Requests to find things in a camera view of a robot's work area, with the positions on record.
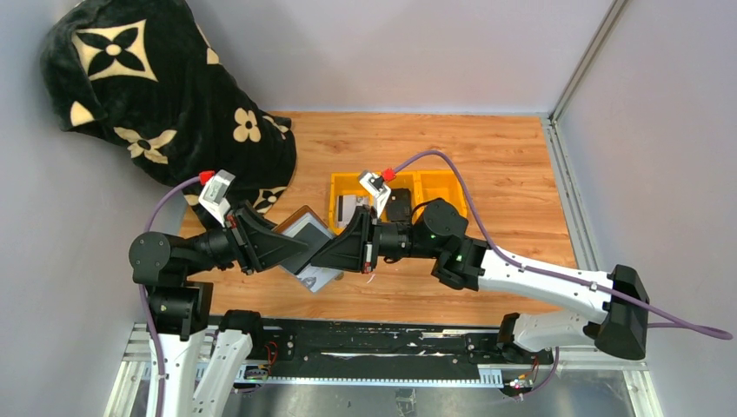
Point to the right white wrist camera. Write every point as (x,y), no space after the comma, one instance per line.
(377,188)

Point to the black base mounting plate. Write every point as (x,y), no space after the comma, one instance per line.
(365,350)

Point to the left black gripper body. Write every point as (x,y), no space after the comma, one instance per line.
(240,239)

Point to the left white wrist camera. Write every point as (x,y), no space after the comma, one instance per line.
(213,196)

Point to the black cards stack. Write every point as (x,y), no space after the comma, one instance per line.
(399,205)

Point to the silver cards stack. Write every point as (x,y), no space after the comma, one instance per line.
(346,207)

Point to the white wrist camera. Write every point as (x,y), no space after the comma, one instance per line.
(213,196)
(377,188)

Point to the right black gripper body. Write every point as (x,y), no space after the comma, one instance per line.
(368,239)

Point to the black floral plush blanket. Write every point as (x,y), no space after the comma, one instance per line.
(142,76)

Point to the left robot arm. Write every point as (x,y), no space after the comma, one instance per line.
(178,309)

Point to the yellow bin with black cards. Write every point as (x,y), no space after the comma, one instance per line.
(409,180)

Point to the brown leather card holder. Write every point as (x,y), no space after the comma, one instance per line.
(305,226)

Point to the yellow bin with silver cards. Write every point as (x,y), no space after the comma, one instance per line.
(342,183)

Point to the yellow bin with gold cards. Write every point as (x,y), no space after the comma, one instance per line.
(432,184)

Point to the corner aluminium post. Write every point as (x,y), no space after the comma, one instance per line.
(583,246)

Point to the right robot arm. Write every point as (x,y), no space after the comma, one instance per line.
(606,310)

